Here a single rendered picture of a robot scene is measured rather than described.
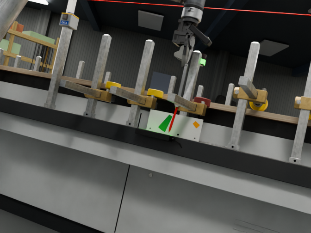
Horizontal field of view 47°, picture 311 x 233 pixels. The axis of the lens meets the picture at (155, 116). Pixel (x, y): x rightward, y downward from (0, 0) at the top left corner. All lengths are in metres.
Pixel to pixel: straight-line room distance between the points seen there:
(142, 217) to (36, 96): 1.01
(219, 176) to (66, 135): 0.82
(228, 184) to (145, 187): 0.52
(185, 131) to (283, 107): 9.81
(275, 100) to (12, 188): 9.60
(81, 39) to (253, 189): 9.66
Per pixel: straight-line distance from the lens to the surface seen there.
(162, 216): 1.89
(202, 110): 1.58
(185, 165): 1.62
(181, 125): 1.60
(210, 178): 1.59
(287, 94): 11.40
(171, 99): 1.33
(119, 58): 10.65
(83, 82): 2.08
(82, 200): 2.10
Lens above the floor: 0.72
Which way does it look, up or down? 2 degrees up
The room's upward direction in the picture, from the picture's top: 12 degrees clockwise
